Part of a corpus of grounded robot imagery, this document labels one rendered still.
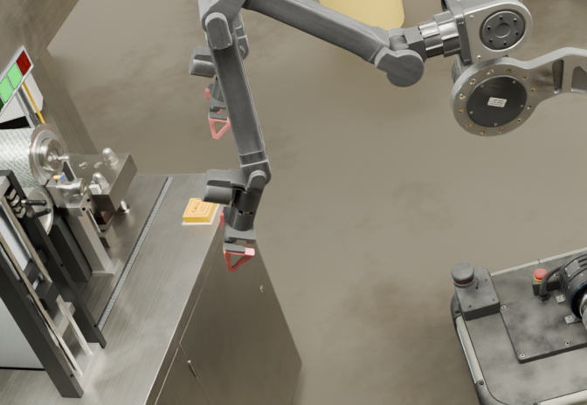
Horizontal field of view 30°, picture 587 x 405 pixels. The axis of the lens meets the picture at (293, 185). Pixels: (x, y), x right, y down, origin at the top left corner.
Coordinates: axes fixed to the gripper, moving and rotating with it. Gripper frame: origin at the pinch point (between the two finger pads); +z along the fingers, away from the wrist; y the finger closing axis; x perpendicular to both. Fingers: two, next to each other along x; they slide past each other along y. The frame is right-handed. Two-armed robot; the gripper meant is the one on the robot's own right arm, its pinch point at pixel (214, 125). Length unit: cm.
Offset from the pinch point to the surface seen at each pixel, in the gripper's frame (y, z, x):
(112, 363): 59, 29, -22
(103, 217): 10.5, 26.7, -24.4
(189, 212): 16.7, 16.4, -4.0
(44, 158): 25.8, -1.4, -42.1
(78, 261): 29.2, 25.9, -30.5
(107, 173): 5.2, 16.1, -25.0
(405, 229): -56, 70, 89
